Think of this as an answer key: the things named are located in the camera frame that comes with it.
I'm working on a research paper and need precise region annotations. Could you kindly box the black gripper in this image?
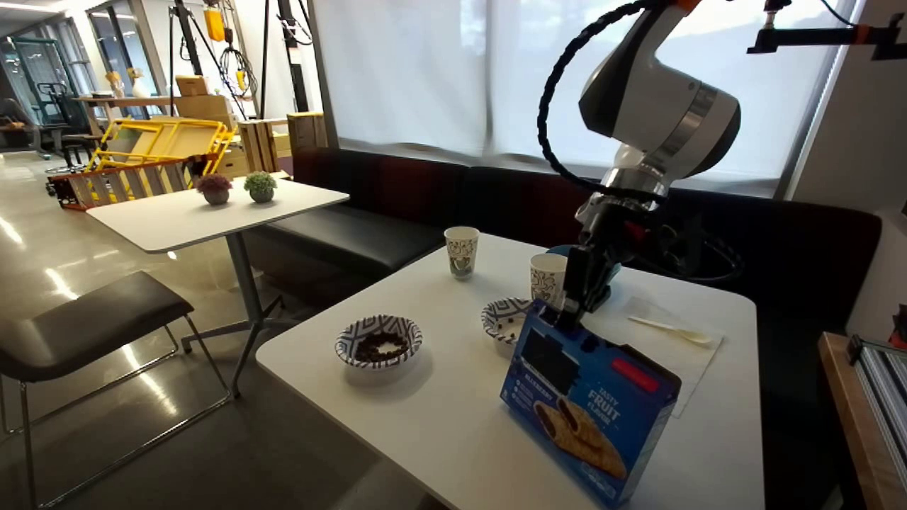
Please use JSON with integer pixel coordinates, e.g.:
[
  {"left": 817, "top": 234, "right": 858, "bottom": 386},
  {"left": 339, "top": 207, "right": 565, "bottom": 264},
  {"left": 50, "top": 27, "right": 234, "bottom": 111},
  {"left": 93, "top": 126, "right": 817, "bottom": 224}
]
[{"left": 539, "top": 192, "right": 674, "bottom": 322}]

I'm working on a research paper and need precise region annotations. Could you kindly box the blue cracker box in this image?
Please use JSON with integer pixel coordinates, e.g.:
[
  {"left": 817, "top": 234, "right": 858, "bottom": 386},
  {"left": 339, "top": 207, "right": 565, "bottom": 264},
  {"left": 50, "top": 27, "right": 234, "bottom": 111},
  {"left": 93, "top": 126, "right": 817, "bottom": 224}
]
[{"left": 501, "top": 302, "right": 679, "bottom": 507}]

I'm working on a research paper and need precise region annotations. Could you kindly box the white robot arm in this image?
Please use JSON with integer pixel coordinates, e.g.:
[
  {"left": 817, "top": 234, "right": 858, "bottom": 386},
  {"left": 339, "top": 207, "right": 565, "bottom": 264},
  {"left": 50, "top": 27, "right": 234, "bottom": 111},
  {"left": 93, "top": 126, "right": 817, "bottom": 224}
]
[{"left": 535, "top": 0, "right": 742, "bottom": 320}]

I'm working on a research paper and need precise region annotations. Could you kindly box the patterned bowl near box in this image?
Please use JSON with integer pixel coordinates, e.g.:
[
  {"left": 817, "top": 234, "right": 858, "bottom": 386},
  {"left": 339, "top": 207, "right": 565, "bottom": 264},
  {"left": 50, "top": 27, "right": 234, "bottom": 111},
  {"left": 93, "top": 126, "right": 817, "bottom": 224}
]
[{"left": 481, "top": 298, "right": 531, "bottom": 346}]

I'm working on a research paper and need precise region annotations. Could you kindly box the patterned paper cup right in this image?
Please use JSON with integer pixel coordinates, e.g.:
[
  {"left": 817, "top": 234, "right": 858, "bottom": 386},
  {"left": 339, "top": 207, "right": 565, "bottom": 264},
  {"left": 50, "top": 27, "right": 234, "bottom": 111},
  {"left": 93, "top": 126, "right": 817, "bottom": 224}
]
[{"left": 531, "top": 251, "right": 566, "bottom": 308}]

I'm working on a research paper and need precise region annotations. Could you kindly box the patterned paper cup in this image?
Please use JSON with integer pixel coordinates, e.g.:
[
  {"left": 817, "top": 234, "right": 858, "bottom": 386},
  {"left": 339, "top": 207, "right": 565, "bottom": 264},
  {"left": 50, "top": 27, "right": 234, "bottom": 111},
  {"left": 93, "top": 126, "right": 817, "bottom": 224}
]
[
  {"left": 446, "top": 226, "right": 480, "bottom": 279},
  {"left": 531, "top": 251, "right": 566, "bottom": 308}
]

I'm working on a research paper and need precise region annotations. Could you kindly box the patterned paper cup left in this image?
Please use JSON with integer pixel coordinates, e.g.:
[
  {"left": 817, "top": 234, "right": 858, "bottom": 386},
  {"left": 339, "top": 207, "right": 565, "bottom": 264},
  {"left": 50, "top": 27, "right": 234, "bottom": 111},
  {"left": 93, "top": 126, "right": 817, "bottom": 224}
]
[{"left": 446, "top": 226, "right": 480, "bottom": 279}]

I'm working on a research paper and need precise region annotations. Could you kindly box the clear plastic sheet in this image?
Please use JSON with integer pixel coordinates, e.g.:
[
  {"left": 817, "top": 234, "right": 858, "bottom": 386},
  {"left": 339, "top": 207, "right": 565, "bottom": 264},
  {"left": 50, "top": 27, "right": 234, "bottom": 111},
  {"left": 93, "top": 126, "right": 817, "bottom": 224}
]
[{"left": 617, "top": 298, "right": 722, "bottom": 417}]

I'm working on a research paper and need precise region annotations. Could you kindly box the white plastic spoon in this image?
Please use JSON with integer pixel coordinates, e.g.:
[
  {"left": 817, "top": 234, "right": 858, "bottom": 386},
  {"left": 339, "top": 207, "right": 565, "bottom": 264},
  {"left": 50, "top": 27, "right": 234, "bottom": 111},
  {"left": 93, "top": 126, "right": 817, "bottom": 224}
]
[{"left": 626, "top": 313, "right": 713, "bottom": 346}]

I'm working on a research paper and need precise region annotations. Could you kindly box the patterned bowl with dark contents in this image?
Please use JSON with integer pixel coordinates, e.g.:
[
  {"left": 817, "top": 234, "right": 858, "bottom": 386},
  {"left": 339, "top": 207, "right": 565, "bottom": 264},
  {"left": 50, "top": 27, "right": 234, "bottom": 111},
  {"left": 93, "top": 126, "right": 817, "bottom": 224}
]
[{"left": 335, "top": 313, "right": 423, "bottom": 371}]

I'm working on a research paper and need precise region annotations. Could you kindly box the dark bench sofa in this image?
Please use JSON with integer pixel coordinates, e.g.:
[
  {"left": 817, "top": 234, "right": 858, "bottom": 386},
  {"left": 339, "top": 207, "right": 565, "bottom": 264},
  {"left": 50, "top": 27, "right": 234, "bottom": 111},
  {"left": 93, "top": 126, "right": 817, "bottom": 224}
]
[{"left": 249, "top": 150, "right": 881, "bottom": 510}]

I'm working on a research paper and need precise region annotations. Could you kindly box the white window curtain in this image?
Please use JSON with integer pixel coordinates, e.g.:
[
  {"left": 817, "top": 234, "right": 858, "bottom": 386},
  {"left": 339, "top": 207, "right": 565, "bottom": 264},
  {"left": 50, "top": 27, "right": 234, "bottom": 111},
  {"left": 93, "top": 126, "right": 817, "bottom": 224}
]
[{"left": 312, "top": 0, "right": 834, "bottom": 192}]

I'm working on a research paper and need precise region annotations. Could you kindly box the green potted plant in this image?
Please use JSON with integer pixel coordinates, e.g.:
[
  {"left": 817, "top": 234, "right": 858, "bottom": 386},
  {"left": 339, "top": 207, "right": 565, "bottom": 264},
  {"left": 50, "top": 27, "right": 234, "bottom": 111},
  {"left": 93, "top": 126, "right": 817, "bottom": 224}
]
[{"left": 244, "top": 173, "right": 277, "bottom": 204}]

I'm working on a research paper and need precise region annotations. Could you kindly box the wooden shelf unit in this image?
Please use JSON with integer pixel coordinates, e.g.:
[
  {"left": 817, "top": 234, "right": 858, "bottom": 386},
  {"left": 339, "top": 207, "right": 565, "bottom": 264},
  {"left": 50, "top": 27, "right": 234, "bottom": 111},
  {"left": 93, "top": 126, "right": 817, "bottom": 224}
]
[{"left": 817, "top": 332, "right": 907, "bottom": 510}]

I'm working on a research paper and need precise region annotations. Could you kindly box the dark red potted plant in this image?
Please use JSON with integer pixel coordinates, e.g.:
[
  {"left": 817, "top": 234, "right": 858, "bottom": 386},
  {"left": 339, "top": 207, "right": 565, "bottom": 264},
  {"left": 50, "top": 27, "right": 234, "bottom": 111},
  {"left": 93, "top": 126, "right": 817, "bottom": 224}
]
[{"left": 196, "top": 175, "right": 233, "bottom": 207}]

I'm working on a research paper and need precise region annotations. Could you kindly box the white side table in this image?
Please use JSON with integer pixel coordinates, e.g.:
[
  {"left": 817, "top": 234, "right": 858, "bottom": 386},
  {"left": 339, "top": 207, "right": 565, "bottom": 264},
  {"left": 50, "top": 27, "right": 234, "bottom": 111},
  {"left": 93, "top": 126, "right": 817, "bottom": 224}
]
[{"left": 90, "top": 180, "right": 345, "bottom": 376}]

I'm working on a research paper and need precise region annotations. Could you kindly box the yellow cart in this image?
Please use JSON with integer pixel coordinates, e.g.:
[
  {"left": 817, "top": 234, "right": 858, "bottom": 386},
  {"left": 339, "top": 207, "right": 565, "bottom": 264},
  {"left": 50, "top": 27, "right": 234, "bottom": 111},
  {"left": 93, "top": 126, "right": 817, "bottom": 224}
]
[{"left": 46, "top": 116, "right": 234, "bottom": 210}]

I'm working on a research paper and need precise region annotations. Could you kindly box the black cushioned chair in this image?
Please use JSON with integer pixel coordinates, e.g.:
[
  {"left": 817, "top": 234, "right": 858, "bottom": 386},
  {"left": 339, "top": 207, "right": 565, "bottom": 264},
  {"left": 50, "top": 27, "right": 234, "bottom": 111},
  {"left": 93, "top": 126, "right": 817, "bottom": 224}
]
[{"left": 0, "top": 271, "right": 227, "bottom": 510}]

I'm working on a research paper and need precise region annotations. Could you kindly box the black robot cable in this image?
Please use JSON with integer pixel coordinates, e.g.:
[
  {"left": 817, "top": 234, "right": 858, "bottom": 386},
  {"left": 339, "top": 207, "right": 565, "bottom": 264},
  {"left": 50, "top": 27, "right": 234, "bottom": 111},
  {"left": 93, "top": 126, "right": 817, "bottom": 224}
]
[{"left": 533, "top": 0, "right": 664, "bottom": 201}]

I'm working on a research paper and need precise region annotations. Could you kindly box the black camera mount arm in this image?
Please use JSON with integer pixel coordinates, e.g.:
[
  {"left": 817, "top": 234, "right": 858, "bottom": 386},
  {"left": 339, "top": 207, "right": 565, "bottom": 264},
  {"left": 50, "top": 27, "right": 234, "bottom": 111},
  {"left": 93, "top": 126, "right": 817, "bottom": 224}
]
[{"left": 750, "top": 0, "right": 907, "bottom": 58}]

